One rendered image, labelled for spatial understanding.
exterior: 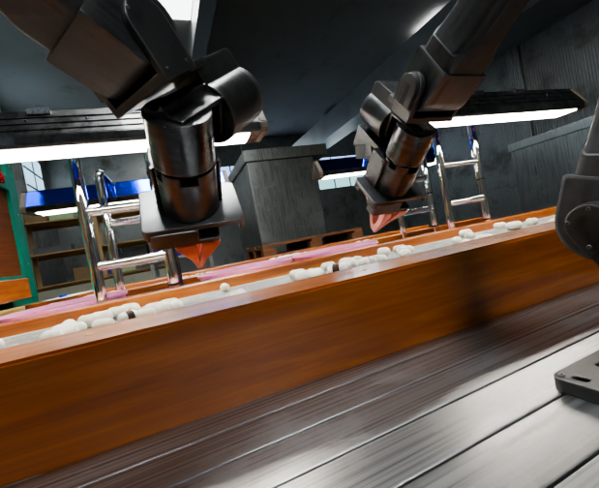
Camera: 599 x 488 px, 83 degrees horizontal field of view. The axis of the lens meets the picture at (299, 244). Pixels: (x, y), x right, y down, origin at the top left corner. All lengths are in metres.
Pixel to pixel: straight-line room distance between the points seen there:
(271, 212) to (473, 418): 5.12
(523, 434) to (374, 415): 0.10
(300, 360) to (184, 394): 0.12
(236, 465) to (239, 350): 0.11
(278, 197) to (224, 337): 5.08
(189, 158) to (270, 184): 5.10
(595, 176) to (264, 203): 5.08
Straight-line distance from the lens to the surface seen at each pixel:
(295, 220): 5.43
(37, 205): 1.27
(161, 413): 0.37
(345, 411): 0.32
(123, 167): 10.33
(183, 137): 0.30
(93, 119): 0.70
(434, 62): 0.46
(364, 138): 0.59
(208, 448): 0.32
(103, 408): 0.37
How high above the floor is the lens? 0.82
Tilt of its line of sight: 1 degrees down
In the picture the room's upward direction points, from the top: 11 degrees counter-clockwise
